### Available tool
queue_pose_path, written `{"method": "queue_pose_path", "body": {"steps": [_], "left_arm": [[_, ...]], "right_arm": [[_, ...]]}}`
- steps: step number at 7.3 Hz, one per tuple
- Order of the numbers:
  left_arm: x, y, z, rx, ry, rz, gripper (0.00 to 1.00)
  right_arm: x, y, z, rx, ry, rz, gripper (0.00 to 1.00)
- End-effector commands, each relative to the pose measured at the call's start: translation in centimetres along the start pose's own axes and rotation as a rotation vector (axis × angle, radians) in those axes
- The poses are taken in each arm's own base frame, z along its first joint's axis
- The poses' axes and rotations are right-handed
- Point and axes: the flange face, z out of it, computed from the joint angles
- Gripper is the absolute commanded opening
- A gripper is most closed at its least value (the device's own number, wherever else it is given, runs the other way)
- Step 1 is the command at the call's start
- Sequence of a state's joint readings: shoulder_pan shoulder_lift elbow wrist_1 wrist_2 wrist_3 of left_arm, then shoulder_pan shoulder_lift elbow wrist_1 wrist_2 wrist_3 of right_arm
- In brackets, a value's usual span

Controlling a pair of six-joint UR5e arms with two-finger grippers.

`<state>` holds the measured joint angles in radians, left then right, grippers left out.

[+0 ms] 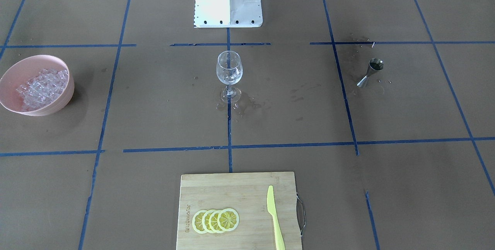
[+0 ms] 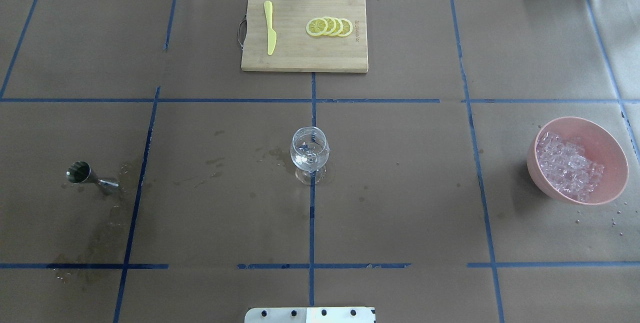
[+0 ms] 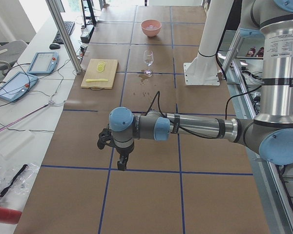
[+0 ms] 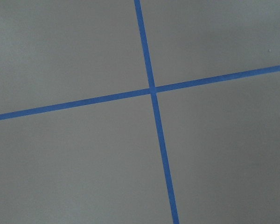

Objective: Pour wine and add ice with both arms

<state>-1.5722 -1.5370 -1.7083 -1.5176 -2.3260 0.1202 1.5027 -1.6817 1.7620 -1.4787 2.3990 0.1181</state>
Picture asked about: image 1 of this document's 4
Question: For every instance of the steel jigger measuring cup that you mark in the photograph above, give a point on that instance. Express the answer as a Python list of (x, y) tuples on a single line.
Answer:
[(375, 65)]

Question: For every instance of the clear wine glass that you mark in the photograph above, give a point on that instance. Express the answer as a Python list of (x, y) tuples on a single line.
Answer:
[(229, 71)]

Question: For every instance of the clear ice cubes pile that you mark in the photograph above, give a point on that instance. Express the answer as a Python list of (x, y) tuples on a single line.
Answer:
[(43, 89)]

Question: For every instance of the bamboo cutting board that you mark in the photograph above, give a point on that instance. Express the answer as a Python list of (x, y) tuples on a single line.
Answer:
[(246, 193)]

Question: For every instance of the lemon slice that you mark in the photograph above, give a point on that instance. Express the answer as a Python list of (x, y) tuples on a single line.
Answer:
[(213, 222), (228, 219), (198, 222), (205, 221)]

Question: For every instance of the yellow plastic knife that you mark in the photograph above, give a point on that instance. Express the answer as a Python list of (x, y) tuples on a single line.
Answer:
[(271, 208)]

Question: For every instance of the pink bowl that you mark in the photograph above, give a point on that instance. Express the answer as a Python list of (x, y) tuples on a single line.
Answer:
[(25, 69)]

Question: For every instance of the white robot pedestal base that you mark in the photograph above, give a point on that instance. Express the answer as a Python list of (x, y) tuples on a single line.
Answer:
[(228, 14)]

